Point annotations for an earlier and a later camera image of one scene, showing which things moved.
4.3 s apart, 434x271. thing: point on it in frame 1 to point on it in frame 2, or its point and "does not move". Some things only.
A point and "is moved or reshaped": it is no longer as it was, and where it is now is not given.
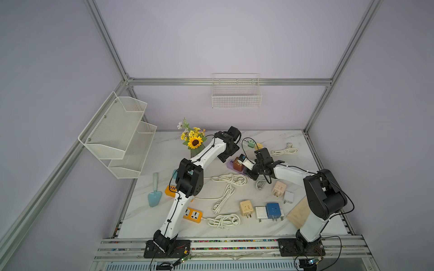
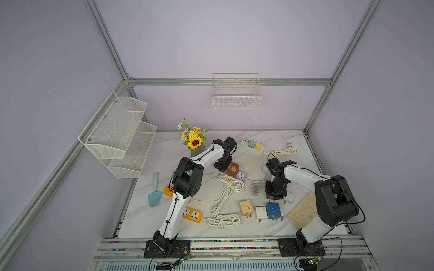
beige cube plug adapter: (246, 208) does not move
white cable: (224, 221) does not move
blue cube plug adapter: (273, 210) does not move
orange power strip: (170, 191) does not move
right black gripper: (254, 176) to (269, 191)
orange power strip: (192, 215) does not move
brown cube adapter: (237, 165) is moved or reshaped
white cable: (231, 178) is moved or reshaped
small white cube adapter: (288, 196) does not move
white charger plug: (261, 213) does not move
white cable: (229, 192) does not move
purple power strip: (230, 165) is moved or reshaped
